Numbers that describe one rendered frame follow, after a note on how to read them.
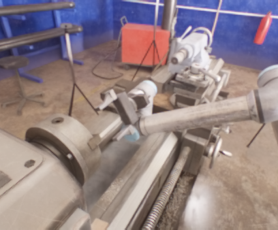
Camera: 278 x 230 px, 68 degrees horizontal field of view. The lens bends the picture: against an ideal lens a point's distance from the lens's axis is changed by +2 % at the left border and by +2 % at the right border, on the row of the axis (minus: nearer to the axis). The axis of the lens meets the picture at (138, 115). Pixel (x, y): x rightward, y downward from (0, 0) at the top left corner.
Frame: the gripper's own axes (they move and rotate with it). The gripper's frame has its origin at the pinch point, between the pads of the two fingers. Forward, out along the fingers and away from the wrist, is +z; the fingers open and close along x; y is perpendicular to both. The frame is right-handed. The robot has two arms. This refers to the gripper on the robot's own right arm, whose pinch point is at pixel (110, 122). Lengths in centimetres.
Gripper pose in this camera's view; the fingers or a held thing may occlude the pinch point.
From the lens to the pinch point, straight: 76.6
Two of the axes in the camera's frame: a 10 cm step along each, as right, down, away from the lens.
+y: -7.6, 1.8, 6.2
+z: -4.8, 4.8, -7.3
